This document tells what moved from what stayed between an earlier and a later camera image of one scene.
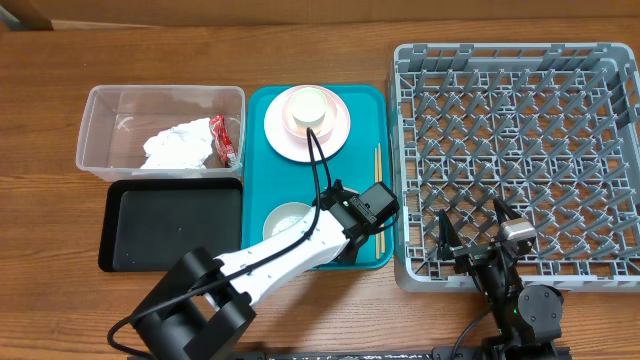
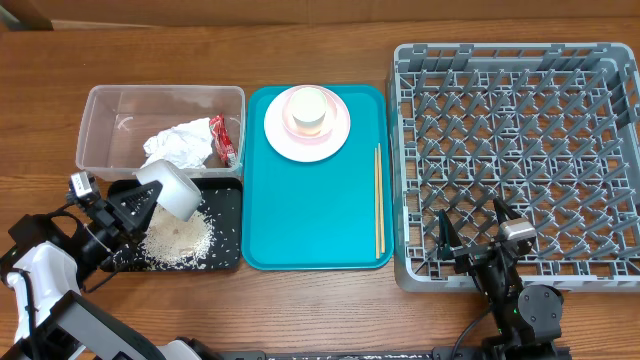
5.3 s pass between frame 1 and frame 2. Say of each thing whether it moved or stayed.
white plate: stayed
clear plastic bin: stayed
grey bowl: moved
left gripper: moved
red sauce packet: stayed
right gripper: stayed
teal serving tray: stayed
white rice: moved
